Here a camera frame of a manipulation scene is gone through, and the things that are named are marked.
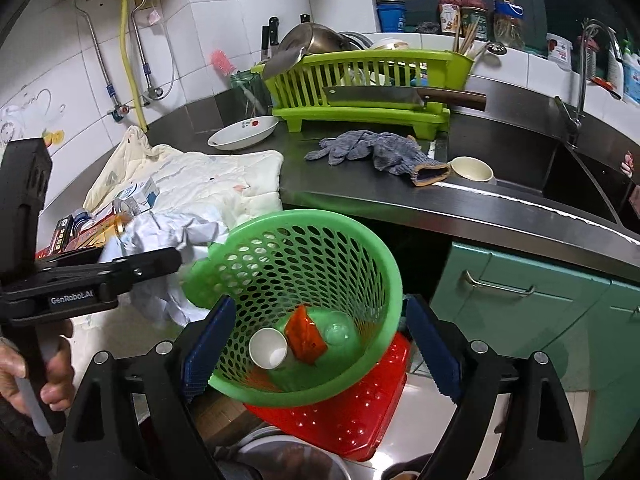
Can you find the white plastic bag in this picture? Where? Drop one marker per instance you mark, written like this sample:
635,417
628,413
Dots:
162,300

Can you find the steel drawer handle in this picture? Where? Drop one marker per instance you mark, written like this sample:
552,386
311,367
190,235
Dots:
479,284

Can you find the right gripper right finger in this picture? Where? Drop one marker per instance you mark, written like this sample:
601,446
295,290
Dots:
441,363

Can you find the white paper cup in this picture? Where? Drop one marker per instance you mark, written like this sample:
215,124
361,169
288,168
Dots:
268,348

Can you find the white milk carton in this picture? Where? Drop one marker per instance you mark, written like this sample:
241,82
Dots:
136,198

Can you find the chrome kitchen faucet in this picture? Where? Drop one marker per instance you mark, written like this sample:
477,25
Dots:
572,116

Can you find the green perforated trash basket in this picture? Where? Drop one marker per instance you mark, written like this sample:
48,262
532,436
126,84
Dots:
335,267

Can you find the steel pot in rack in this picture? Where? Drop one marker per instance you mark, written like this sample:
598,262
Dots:
316,38

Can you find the blue plastic container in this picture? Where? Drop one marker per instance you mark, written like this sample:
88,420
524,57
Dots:
391,15

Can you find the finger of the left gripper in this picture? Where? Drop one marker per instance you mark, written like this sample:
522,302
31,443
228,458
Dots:
148,265

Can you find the pink bottle brush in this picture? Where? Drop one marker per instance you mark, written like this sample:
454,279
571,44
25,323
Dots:
222,64

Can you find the steel sink basin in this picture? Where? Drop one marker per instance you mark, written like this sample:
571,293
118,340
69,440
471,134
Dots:
583,183

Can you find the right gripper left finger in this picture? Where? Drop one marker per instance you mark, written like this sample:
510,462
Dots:
201,344

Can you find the cleaver with wooden handle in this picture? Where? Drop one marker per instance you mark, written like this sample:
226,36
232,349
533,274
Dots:
403,98

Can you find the red perforated plastic basket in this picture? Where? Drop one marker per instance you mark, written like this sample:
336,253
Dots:
353,423

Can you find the green cabinet drawer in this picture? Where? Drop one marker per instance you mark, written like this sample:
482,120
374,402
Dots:
510,324

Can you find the lime green dish rack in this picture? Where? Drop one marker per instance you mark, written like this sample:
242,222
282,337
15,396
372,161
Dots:
298,94

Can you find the orange snack wrapper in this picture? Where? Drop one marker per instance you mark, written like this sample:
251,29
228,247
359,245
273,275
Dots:
303,336

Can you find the grey knitted work glove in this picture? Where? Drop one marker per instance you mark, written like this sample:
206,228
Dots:
400,156

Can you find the green chopstick holder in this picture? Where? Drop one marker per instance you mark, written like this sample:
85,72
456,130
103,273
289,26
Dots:
458,68

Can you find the white shallow bowl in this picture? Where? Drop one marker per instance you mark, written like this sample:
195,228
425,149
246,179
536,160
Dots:
243,134

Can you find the cream quilted cloth mat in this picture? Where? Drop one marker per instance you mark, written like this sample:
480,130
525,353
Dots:
231,188

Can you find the cream ceramic cup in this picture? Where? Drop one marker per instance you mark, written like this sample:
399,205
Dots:
472,169

